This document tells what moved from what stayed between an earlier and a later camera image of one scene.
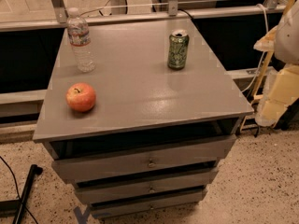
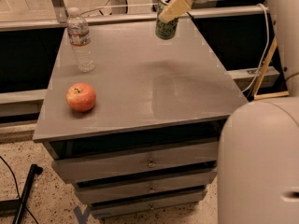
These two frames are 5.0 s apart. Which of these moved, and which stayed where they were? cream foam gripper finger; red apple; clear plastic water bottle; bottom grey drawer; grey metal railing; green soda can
Moved: cream foam gripper finger; green soda can
Stayed: grey metal railing; bottom grey drawer; red apple; clear plastic water bottle
